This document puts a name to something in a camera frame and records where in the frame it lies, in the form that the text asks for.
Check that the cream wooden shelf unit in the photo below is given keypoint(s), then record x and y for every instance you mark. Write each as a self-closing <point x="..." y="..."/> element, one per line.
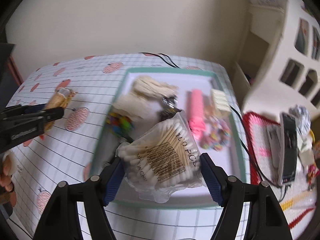
<point x="277" y="64"/>

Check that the white black electronic device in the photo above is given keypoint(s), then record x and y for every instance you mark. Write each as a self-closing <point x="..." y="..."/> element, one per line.
<point x="284" y="148"/>

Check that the pink hair comb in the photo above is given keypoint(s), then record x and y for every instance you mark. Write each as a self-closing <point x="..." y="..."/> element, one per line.
<point x="196" y="114"/>

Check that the cream plastic hair clip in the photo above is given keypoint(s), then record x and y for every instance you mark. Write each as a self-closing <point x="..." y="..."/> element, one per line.
<point x="219" y="101"/>

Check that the colourful plastic block toy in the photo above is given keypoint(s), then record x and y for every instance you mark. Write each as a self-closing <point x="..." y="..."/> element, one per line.
<point x="120" y="125"/>

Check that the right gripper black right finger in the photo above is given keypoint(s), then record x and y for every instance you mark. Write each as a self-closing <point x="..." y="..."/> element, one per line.
<point x="266" y="219"/>

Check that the black silver action figure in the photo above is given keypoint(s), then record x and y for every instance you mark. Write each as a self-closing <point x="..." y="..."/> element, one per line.
<point x="169" y="108"/>

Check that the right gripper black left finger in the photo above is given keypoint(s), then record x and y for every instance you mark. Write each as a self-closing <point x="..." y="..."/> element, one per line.
<point x="60" y="218"/>

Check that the bag of cotton swabs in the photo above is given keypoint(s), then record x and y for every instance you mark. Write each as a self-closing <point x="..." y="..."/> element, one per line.
<point x="164" y="160"/>

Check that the person's left hand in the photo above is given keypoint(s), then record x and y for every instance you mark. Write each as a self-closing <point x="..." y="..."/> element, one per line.
<point x="8" y="168"/>

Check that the cream lace fabric flower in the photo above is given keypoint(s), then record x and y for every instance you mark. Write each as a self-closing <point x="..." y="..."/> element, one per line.
<point x="136" y="103"/>

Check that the pomegranate print grid tablecloth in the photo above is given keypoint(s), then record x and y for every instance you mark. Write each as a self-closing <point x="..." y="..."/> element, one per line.
<point x="65" y="155"/>

